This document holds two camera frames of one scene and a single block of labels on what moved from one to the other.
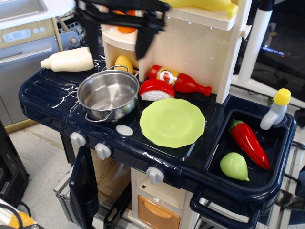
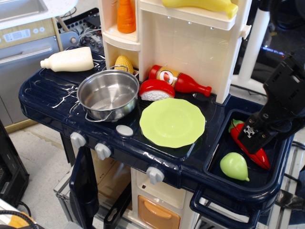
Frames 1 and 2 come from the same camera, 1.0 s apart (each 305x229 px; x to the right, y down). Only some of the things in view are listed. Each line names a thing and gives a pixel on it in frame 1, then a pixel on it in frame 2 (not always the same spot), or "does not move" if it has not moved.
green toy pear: [234, 165] does not move
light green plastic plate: [172, 122] does not move
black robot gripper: [146, 16] to [284, 108]
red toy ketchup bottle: [182, 82] does not move
